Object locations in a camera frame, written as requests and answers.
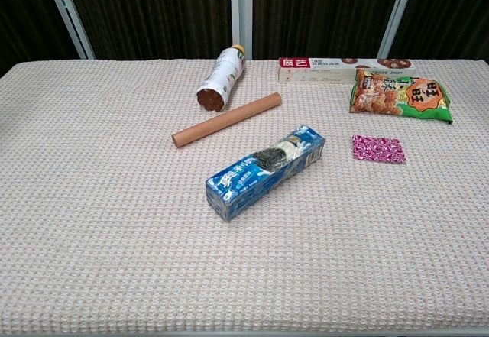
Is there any blue Oreo cookie box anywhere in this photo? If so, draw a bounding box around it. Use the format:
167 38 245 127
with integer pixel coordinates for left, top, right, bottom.
205 124 327 222

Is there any wooden rolling pin rod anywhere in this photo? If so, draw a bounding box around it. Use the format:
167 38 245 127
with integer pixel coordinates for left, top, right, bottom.
171 92 283 149

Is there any white labelled drink bottle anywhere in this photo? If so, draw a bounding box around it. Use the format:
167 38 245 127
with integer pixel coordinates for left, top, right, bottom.
196 44 246 113

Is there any white red baking paper box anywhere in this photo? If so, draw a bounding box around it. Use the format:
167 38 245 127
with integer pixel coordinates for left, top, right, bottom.
277 57 417 84

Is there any pink woven tablecloth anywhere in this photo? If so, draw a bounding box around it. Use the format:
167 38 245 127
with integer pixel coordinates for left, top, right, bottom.
0 58 489 334

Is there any orange green snack bag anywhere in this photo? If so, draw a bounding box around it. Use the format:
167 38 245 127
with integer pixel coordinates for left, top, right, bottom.
348 68 455 125

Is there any grey metal partition post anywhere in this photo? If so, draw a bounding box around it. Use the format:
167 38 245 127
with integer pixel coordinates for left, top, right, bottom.
229 0 254 61
40 0 96 60
377 0 419 60

